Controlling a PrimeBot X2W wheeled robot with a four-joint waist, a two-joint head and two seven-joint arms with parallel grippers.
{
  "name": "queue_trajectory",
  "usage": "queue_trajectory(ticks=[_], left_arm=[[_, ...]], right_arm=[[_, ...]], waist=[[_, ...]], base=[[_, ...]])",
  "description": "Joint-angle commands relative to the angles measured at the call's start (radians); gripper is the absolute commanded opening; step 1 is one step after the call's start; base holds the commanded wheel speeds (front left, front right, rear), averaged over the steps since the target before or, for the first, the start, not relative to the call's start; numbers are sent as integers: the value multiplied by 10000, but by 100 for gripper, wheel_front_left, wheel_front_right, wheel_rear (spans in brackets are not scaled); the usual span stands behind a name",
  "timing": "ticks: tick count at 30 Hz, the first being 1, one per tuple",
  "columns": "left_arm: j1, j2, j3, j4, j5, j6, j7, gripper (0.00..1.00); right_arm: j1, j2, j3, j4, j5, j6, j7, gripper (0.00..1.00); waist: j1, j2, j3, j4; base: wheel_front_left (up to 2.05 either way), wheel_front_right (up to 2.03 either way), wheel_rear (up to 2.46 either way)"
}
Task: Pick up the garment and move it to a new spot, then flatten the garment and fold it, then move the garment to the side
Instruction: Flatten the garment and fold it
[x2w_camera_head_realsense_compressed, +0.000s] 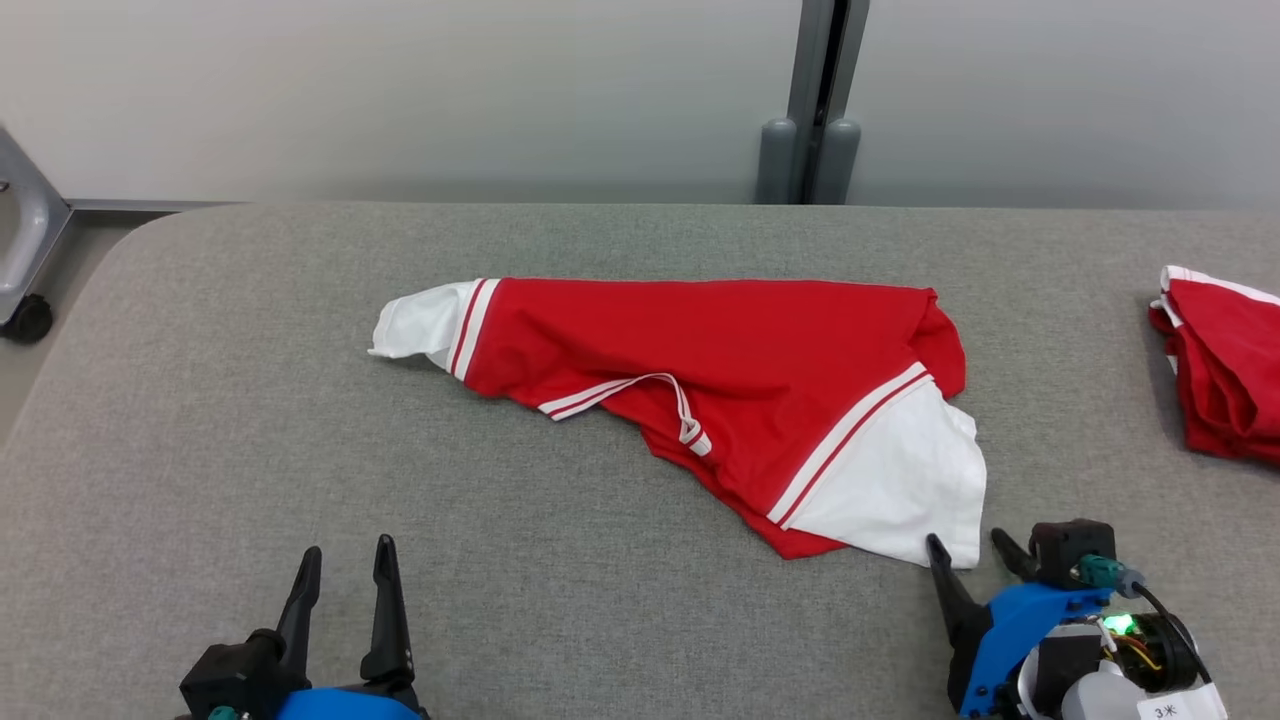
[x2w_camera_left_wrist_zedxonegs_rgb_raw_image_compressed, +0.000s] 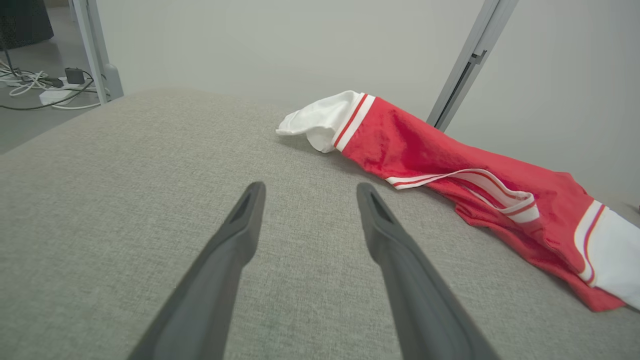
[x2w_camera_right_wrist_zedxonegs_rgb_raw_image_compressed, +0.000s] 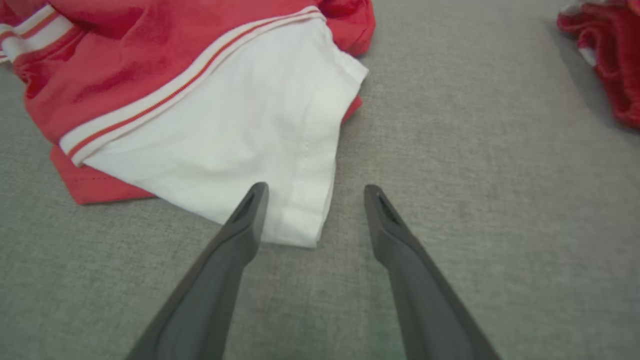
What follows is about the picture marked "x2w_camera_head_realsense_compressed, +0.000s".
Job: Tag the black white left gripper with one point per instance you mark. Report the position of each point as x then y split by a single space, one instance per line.
405 692

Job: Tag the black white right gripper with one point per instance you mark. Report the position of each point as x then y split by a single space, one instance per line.
1065 660

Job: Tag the red shorts with white stripe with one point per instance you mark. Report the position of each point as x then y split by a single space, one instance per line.
1230 360

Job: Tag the red and white shirt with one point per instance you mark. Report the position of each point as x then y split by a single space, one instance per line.
750 350

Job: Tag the black caster wheel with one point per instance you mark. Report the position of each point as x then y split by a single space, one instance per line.
30 320

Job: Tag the grey cylindrical partition foot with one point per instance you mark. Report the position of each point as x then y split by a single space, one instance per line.
778 165
838 165

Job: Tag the blue right camera mount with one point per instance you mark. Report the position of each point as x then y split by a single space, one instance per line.
1010 630

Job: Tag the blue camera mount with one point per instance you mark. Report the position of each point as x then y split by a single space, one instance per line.
1010 630
340 706

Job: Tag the blue left camera mount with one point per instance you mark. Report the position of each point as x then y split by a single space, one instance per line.
340 706

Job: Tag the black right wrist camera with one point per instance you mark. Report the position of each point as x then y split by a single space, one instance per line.
1070 550

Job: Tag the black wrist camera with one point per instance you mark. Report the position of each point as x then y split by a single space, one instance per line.
230 680
1070 550

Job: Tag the teal right camera connector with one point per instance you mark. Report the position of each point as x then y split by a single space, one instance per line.
1100 572

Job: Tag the teal camera connector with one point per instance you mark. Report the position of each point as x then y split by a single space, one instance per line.
225 714
1100 572

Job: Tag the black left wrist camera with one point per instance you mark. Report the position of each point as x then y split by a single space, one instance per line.
230 680

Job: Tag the teal left camera connector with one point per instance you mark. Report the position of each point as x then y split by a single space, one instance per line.
225 714

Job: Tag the grey metal frame leg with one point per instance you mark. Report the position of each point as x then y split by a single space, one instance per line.
35 220

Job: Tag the grey partition joint post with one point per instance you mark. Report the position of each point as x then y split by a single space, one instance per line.
812 60

